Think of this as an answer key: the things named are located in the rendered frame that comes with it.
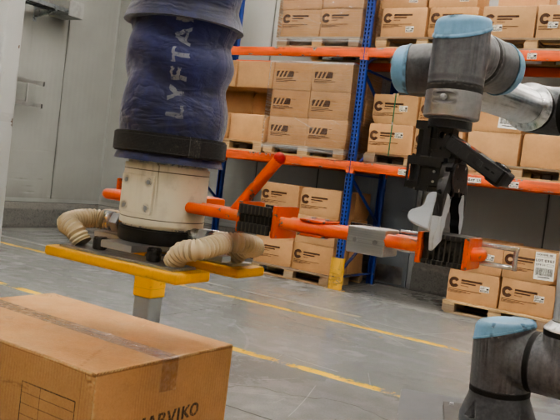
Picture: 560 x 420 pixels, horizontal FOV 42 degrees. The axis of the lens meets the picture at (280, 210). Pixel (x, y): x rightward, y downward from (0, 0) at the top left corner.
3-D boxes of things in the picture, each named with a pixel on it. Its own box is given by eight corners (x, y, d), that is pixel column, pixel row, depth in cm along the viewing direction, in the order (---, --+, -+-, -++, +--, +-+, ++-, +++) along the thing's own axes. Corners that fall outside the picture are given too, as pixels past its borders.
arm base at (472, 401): (461, 406, 198) (464, 370, 197) (535, 417, 192) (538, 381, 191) (455, 429, 180) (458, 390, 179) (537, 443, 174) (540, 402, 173)
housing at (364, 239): (343, 251, 123) (347, 224, 123) (360, 249, 129) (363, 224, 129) (382, 257, 120) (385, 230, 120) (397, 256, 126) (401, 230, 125)
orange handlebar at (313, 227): (60, 194, 159) (62, 177, 159) (152, 198, 185) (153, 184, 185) (479, 268, 112) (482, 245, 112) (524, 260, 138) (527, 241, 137)
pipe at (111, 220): (52, 236, 147) (56, 207, 146) (137, 234, 168) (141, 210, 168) (185, 265, 129) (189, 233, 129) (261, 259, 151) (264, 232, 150)
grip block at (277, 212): (232, 232, 133) (235, 200, 133) (260, 232, 142) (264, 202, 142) (270, 239, 129) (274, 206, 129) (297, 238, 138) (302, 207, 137)
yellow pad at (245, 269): (111, 251, 161) (113, 228, 161) (142, 250, 170) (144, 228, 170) (237, 279, 144) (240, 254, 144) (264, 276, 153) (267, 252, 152)
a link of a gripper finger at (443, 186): (436, 222, 116) (449, 174, 119) (446, 224, 115) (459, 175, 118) (427, 211, 113) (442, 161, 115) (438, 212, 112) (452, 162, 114)
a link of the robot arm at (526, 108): (529, 92, 187) (387, 33, 136) (578, 91, 179) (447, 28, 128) (524, 137, 187) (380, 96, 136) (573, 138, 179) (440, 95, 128)
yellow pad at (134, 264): (43, 254, 145) (46, 229, 145) (81, 252, 154) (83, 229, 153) (176, 286, 128) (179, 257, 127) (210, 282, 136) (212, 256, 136)
